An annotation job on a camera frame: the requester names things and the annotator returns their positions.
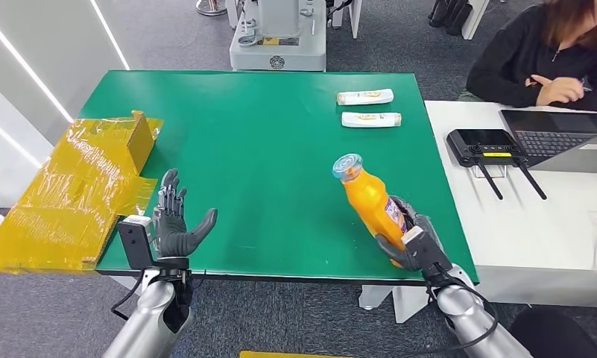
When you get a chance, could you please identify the white desk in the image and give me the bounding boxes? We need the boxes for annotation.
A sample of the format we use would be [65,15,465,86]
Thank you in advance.
[423,100,597,308]

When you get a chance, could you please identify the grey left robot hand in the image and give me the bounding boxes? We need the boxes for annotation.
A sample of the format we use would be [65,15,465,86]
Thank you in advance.
[152,169,218,259]

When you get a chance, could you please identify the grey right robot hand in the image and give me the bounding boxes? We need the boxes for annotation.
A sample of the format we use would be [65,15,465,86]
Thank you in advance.
[375,195,445,273]

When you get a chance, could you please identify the person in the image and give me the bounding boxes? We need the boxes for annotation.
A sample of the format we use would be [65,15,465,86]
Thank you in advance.
[466,0,597,113]

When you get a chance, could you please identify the clear controller stand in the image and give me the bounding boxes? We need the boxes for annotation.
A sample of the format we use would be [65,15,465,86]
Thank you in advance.
[470,163,509,180]

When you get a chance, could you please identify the person's leg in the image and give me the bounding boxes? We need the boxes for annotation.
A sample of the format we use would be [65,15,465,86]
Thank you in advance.
[508,307,597,358]

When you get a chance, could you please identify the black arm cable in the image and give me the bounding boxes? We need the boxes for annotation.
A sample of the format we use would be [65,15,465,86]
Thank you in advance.
[111,268,147,322]
[426,268,500,353]

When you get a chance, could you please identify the grey laptop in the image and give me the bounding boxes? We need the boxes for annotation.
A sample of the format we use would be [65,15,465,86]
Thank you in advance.
[500,109,597,175]

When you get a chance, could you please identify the yellow cardboard strip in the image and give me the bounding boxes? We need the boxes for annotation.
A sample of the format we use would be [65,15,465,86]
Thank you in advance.
[239,351,353,358]

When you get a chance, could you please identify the grey machine base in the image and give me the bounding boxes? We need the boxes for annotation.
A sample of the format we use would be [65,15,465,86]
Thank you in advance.
[229,0,328,72]

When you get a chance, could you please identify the orange bottle with clear cap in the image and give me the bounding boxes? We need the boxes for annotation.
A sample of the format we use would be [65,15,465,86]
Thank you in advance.
[332,153,408,268]

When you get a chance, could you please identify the person's right hand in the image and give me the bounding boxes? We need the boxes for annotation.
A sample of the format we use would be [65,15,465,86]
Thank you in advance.
[534,75,586,107]

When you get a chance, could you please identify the black bags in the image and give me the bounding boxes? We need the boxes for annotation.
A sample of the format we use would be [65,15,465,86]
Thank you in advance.
[429,0,476,37]

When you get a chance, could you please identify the black remote controller with antennas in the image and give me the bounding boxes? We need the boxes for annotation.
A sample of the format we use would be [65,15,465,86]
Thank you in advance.
[446,128,549,202]

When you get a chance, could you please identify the chrome round stand base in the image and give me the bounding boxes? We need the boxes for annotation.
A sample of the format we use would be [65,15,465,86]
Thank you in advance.
[195,0,229,16]

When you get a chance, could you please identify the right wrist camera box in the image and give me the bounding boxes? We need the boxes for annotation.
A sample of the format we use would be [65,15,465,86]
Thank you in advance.
[400,225,455,283]

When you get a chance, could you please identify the white tube with yellow print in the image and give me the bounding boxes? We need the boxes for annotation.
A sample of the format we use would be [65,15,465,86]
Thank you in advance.
[336,89,395,106]
[341,111,402,129]

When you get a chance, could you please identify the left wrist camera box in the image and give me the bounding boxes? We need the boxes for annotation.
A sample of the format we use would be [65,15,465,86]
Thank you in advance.
[116,215,157,271]

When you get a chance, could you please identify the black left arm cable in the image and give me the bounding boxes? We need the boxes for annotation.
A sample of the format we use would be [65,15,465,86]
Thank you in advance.
[111,268,147,322]

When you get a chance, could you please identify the white furniture leg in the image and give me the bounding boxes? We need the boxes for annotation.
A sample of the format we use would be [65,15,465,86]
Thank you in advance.
[461,0,492,40]
[331,0,363,39]

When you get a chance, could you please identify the yellow taped cardboard box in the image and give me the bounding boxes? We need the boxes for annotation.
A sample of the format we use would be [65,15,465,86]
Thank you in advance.
[0,110,164,275]

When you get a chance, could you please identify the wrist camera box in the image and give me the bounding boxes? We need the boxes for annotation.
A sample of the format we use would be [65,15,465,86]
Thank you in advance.
[116,215,157,271]
[400,225,455,283]

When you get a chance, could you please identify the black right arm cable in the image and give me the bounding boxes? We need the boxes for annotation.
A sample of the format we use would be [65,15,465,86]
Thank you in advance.
[426,268,500,353]

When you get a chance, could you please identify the green table mat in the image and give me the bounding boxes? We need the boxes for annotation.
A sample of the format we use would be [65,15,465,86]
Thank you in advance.
[78,69,480,288]

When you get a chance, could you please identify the white table leg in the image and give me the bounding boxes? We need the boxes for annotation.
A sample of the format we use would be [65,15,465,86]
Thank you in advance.
[358,285,430,324]
[110,275,146,298]

